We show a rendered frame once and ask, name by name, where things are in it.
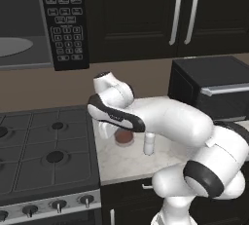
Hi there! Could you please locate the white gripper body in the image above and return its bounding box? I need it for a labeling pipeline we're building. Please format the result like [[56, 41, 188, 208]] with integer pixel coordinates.
[[97, 120, 119, 140]]

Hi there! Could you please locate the dark lower cupboard door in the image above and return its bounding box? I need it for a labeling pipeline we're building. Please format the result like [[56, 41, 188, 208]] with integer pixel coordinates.
[[100, 199, 167, 225]]

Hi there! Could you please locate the dark cupboard door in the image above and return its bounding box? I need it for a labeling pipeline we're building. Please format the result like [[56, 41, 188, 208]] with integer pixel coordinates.
[[100, 199, 167, 225], [177, 0, 249, 58], [82, 0, 188, 64]]

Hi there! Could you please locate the black microwave oven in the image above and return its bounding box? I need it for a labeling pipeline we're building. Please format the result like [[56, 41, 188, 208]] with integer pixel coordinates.
[[0, 0, 90, 72]]

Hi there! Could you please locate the grey microwave turntable plate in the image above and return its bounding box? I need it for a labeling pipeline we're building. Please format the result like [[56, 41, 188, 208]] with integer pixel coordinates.
[[0, 37, 34, 58]]

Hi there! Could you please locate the white shaker bottle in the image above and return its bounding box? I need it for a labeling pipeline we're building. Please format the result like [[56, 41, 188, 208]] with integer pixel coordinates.
[[143, 131, 157, 156]]

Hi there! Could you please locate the grey gas hob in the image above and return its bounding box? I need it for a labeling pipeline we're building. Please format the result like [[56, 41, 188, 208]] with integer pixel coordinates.
[[0, 104, 102, 225]]

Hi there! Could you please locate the dark drawer front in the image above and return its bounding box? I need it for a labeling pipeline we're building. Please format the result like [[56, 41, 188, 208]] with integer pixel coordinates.
[[100, 177, 163, 206]]

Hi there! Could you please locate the black hob knob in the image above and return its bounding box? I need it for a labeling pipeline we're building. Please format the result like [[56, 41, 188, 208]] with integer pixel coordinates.
[[0, 209, 10, 222], [79, 194, 96, 209], [51, 199, 68, 214], [21, 204, 40, 219]]

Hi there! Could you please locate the black toaster oven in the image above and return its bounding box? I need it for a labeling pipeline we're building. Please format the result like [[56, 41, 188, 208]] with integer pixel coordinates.
[[166, 55, 249, 124]]

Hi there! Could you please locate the silver lower cupboard handle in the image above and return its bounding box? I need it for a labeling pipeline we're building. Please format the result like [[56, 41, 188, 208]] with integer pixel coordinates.
[[109, 207, 117, 225]]

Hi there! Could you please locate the silver cupboard handle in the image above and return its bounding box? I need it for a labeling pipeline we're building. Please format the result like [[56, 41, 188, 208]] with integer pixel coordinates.
[[183, 0, 201, 46], [168, 0, 185, 47], [109, 207, 117, 225]]

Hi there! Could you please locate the silver toaster oven handle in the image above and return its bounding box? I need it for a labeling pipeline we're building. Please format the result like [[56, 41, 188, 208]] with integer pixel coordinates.
[[200, 83, 249, 97]]

